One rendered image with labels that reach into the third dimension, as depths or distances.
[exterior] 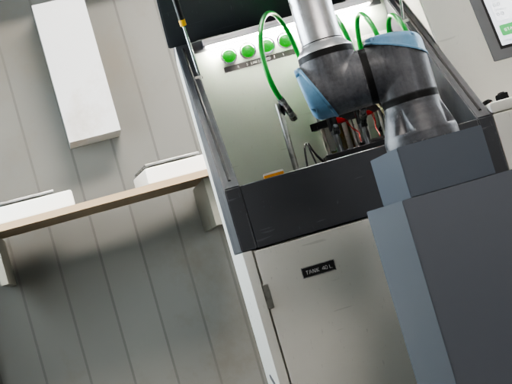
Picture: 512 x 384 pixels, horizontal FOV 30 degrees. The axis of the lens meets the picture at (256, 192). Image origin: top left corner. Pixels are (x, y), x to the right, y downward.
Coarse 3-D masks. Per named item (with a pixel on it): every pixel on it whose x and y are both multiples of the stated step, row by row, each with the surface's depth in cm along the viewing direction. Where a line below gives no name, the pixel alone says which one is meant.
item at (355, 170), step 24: (312, 168) 236; (336, 168) 237; (360, 168) 237; (264, 192) 235; (288, 192) 236; (312, 192) 236; (336, 192) 236; (360, 192) 237; (264, 216) 235; (288, 216) 235; (312, 216) 235; (336, 216) 236; (360, 216) 236; (264, 240) 234
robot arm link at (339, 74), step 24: (288, 0) 196; (312, 0) 192; (312, 24) 192; (336, 24) 193; (312, 48) 191; (336, 48) 190; (312, 72) 191; (336, 72) 190; (360, 72) 189; (312, 96) 190; (336, 96) 190; (360, 96) 190
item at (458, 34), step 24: (408, 0) 284; (432, 0) 273; (456, 0) 273; (432, 24) 270; (456, 24) 270; (456, 48) 268; (480, 48) 268; (480, 72) 266; (504, 72) 266; (480, 96) 264; (504, 120) 240; (504, 144) 239
